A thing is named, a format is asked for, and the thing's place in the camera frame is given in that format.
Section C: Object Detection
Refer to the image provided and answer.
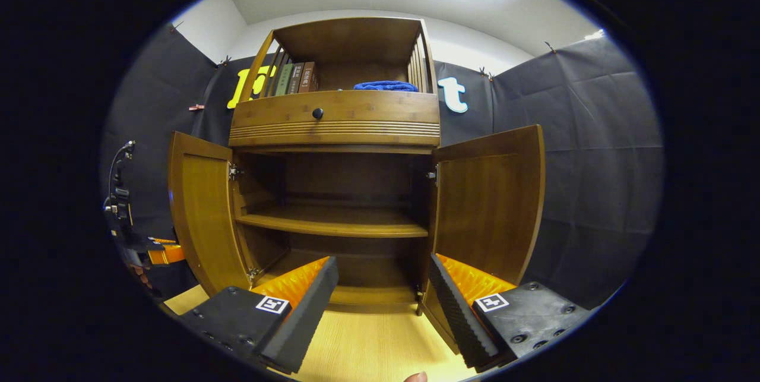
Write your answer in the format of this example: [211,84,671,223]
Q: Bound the black backdrop cloth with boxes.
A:
[100,23,664,311]

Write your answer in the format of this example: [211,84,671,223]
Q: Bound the blue folded cloth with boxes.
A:
[354,80,419,93]

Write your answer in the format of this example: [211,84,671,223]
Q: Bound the wooden inner shelf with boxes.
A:
[236,204,429,238]

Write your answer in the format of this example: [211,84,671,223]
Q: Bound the wooden double-door shoe cabinet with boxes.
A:
[229,17,442,314]

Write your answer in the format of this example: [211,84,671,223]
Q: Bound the wooden cabinet door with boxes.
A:
[168,131,254,297]
[416,125,546,353]

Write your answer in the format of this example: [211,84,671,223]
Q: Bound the reddish brown book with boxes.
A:
[298,61,318,93]

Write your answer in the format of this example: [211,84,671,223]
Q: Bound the wooden drawer front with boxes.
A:
[229,90,441,149]

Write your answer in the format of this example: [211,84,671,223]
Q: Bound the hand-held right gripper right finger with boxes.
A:
[429,253,591,371]

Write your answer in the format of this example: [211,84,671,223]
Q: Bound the black cable with connectors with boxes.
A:
[106,140,137,216]

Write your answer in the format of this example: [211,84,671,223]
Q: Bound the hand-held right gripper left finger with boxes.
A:
[178,256,340,374]

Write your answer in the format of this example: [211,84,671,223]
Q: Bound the green book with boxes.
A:
[274,63,295,96]

